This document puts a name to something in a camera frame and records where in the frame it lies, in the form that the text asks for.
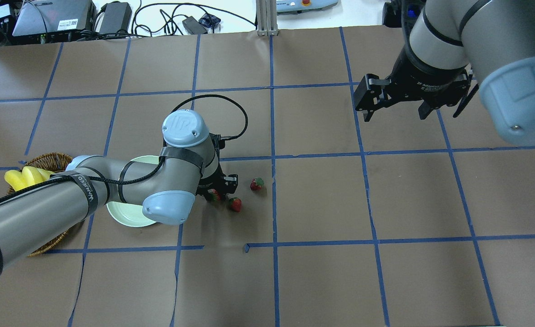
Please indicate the red strawberry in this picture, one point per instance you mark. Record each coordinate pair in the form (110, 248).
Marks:
(235, 204)
(257, 184)

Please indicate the wicker basket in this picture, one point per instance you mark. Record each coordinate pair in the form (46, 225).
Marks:
(55, 162)

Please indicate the aluminium frame post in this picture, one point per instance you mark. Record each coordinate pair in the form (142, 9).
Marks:
(265, 14)

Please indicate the yellow banana bunch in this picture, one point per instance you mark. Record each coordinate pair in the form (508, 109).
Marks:
(27, 177)

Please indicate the strawberry with green top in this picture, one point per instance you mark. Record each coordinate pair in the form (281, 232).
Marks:
(214, 195)

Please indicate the light green plate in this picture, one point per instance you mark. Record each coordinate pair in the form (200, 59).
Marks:
(128, 214)

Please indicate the black power adapter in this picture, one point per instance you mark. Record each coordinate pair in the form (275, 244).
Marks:
(193, 27)

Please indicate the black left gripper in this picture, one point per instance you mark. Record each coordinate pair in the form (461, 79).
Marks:
(222, 183)

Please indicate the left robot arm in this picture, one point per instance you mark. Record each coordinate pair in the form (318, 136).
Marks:
(188, 165)

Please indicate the black computer box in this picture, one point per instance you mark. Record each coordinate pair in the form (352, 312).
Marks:
(54, 17)

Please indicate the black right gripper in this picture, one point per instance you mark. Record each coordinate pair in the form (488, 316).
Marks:
(419, 81)

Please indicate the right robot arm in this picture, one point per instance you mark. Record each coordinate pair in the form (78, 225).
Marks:
(455, 49)

